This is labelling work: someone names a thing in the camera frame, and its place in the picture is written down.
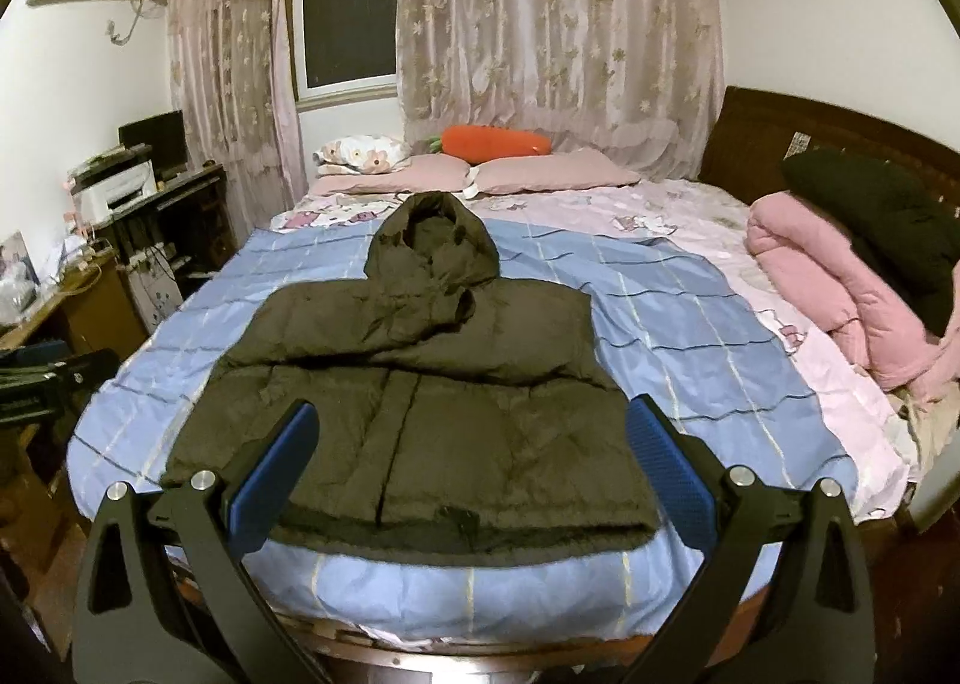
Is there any dark wooden bed frame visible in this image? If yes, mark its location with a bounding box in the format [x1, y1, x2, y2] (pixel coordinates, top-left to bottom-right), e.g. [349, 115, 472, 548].
[262, 84, 960, 684]

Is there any pink quilt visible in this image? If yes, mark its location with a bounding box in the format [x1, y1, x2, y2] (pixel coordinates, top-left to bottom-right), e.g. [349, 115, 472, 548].
[746, 193, 960, 392]

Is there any photo frame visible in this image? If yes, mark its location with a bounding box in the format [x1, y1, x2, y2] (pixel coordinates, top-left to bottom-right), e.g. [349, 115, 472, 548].
[0, 230, 42, 289]

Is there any pink pillow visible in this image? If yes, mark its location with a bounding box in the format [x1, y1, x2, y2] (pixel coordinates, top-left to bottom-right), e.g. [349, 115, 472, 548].
[469, 148, 642, 196]
[315, 153, 473, 196]

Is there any black computer monitor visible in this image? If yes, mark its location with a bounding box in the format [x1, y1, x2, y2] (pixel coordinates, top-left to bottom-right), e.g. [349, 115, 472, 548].
[118, 112, 188, 169]

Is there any beige cloth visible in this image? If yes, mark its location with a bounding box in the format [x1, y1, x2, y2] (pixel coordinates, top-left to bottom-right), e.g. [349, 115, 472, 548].
[892, 384, 960, 476]

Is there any black garment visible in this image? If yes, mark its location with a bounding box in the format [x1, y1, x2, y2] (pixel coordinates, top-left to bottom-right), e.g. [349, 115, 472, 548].
[781, 148, 960, 338]

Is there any white printer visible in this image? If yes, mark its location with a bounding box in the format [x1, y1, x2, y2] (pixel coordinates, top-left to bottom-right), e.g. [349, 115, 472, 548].
[69, 155, 160, 216]

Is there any air conditioner cable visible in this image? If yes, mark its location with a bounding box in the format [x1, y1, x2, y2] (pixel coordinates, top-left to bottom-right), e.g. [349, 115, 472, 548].
[109, 0, 166, 45]

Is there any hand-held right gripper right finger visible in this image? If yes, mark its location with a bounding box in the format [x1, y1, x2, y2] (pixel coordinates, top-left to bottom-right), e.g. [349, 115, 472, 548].
[626, 395, 875, 684]

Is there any pink floral lace curtain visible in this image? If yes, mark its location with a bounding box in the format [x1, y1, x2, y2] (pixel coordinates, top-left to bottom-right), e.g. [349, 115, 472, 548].
[161, 0, 308, 220]
[396, 0, 725, 179]

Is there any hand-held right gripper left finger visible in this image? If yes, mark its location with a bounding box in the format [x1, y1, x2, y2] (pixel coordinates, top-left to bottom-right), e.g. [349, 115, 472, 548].
[71, 399, 335, 684]

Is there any blue plaid blanket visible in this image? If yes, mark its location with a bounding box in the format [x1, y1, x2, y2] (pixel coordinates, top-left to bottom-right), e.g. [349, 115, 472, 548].
[66, 215, 860, 644]

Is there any olive green hooded jacket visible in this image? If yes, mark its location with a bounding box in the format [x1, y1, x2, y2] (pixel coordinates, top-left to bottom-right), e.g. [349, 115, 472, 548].
[159, 191, 661, 556]

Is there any white framed window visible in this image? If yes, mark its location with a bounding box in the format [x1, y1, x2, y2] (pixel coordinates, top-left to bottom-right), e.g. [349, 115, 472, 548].
[292, 0, 402, 104]

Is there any orange carrot plush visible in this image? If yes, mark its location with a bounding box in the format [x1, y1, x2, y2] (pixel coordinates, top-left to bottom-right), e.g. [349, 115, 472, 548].
[426, 125, 552, 165]

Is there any dark computer desk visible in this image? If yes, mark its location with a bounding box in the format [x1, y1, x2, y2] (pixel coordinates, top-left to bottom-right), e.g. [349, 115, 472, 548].
[94, 163, 230, 295]

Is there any wooden desk with clutter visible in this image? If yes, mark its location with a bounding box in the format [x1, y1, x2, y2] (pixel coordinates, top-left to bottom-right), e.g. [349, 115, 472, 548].
[0, 249, 147, 385]

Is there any white floral pillow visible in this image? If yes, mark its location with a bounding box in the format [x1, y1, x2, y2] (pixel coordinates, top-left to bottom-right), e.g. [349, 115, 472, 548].
[313, 135, 412, 175]

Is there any white printed bag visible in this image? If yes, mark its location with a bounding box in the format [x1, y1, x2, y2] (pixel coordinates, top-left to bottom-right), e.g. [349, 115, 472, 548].
[127, 249, 185, 332]

